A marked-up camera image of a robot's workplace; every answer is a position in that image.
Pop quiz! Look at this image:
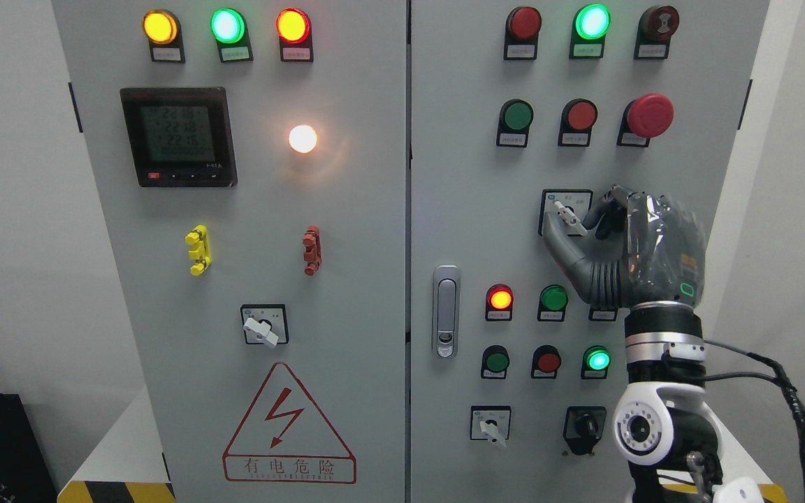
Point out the white glowing indicator light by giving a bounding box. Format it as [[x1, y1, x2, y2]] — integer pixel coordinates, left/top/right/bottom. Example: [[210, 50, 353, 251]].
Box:
[[287, 124, 319, 155]]

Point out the green push button lower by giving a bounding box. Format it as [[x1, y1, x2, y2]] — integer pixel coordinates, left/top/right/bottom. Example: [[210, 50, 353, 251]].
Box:
[[480, 344, 511, 380]]

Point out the red terminal clip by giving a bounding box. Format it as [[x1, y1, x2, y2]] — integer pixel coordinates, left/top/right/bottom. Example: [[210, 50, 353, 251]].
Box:
[[301, 226, 322, 277]]

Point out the green indicator light top left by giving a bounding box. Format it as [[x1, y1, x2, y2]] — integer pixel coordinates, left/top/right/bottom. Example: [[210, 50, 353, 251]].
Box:
[[210, 8, 253, 63]]

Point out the red indicator light top left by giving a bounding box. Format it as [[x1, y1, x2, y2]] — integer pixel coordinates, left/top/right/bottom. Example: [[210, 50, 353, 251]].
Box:
[[275, 8, 314, 63]]

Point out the lit green indicator light lower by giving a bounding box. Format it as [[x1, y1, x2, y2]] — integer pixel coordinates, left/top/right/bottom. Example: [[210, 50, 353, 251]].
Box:
[[581, 346, 612, 380]]

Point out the red push button lower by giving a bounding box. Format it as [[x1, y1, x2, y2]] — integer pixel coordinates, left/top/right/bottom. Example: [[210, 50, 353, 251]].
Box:
[[530, 346, 562, 379]]

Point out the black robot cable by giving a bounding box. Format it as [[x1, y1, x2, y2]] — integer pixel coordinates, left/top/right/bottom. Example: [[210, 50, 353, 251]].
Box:
[[665, 338, 805, 503]]

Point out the gray robotic hand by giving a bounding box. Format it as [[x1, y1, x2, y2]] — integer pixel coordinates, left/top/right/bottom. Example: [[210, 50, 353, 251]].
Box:
[[542, 184, 706, 309]]

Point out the green push button upper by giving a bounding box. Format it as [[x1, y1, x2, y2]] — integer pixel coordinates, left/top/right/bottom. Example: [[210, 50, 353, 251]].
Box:
[[496, 99, 535, 147]]

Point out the gray cabinet left door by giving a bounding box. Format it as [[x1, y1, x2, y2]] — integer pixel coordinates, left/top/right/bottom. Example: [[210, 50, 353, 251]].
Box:
[[53, 1, 408, 502]]

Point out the yellow terminal clip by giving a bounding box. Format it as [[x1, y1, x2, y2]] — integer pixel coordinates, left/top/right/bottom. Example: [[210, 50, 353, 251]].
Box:
[[184, 225, 213, 277]]

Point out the green indicator light top right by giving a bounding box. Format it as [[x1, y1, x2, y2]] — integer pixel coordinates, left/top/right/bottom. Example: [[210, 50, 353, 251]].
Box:
[[568, 3, 612, 59]]

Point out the gray rotary switch left door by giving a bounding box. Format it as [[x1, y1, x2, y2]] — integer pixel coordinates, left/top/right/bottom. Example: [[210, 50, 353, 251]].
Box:
[[240, 303, 289, 348]]

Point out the silver cabinet door handle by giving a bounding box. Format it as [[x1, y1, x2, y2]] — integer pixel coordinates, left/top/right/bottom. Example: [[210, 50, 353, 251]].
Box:
[[431, 265, 460, 358]]

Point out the red push button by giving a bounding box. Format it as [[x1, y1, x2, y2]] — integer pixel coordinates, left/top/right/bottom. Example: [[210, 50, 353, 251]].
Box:
[[530, 346, 562, 379], [557, 99, 598, 147]]

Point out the lit red indicator light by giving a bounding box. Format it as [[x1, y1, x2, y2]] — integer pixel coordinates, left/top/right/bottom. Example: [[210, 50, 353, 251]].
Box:
[[484, 284, 514, 321]]

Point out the red indicator light top right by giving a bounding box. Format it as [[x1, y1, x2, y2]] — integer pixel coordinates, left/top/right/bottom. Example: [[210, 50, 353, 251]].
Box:
[[502, 6, 542, 61]]

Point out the black rotary selector switch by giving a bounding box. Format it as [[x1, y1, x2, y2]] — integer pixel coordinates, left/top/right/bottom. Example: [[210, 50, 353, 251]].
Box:
[[563, 407, 607, 456]]

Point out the green indicator light middle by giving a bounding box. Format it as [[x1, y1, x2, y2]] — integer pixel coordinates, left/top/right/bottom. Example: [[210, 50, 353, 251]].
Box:
[[537, 284, 569, 322]]

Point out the red emergency stop button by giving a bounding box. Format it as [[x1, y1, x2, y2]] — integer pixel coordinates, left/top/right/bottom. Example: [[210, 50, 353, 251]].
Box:
[[616, 93, 675, 147]]

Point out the red electrical hazard sticker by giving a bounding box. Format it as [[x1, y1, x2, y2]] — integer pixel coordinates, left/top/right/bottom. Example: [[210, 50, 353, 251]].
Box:
[[222, 362, 357, 484]]

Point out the gray rotary switch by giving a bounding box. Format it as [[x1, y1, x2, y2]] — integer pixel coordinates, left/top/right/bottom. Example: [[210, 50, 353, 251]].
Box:
[[539, 189, 593, 236], [469, 405, 512, 449]]

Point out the red push button upper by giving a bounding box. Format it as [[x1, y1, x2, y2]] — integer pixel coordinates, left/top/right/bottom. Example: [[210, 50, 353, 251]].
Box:
[[557, 99, 598, 147]]

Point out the dark red buzzer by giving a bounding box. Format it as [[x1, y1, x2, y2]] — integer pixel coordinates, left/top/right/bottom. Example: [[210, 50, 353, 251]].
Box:
[[633, 4, 680, 60]]

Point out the yellow indicator light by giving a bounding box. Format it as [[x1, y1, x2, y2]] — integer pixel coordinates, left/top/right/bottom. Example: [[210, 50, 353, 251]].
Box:
[[143, 9, 185, 64]]

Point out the green push button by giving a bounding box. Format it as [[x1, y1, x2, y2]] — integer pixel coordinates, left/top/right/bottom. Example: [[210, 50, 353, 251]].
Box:
[[496, 99, 535, 147], [480, 344, 511, 380]]

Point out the gray cabinet door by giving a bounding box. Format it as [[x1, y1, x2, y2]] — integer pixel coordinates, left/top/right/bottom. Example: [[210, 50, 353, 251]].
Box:
[[409, 1, 769, 502], [53, 1, 408, 502]]

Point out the black digital power meter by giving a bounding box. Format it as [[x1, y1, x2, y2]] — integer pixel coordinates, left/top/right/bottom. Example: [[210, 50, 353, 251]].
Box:
[[120, 87, 238, 188]]

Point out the gray cabinet right door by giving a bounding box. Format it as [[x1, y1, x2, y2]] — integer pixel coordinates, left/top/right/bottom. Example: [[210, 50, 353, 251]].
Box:
[[409, 1, 769, 502]]

